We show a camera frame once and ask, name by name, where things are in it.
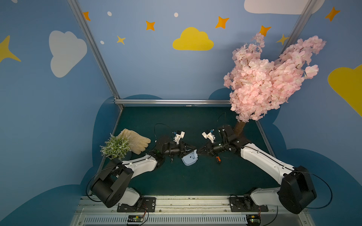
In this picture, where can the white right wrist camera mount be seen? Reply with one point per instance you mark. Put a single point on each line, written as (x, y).
(209, 135)

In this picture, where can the white alarm device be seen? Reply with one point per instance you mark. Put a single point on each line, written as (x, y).
(190, 158)

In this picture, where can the pink blossom artificial tree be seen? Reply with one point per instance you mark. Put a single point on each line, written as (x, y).
(260, 85)

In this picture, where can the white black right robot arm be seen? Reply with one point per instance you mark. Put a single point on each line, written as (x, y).
(296, 189)

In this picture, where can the right controller board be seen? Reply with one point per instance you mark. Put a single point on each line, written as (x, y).
(253, 220)

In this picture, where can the controller board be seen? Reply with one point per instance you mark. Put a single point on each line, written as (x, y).
(253, 220)
(135, 219)

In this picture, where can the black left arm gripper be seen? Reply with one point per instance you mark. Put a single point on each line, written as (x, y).
(182, 148)

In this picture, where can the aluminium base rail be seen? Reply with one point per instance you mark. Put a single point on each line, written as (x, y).
(185, 210)

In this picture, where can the rusty tree trunk pole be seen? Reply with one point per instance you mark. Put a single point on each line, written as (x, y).
(238, 129)

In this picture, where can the aluminium back frame bar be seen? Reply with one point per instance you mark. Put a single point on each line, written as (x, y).
(172, 102)

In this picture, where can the small green potted plant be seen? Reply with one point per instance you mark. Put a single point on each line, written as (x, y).
(116, 147)

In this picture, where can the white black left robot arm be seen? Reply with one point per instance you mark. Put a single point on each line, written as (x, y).
(110, 184)

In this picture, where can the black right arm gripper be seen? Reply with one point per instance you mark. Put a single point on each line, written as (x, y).
(212, 147)

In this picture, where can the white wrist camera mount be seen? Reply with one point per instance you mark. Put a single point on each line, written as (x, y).
(209, 135)
(178, 136)

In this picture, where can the left controller board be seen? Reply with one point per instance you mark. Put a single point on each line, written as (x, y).
(135, 219)

